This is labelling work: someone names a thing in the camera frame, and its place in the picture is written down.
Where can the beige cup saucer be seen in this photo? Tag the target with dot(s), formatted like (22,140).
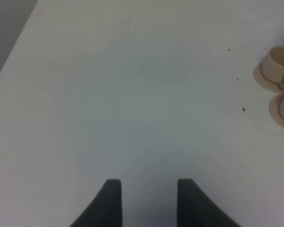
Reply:
(263,82)
(274,109)

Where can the far beige teacup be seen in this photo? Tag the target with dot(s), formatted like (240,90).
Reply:
(272,67)

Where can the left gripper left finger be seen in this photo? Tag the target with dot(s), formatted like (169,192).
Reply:
(106,208)

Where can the far beige cup saucer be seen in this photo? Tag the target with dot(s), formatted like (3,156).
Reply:
(263,82)

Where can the near beige cup saucer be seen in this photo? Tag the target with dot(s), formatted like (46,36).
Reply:
(274,109)

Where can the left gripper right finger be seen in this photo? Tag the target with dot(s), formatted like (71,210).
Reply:
(195,208)

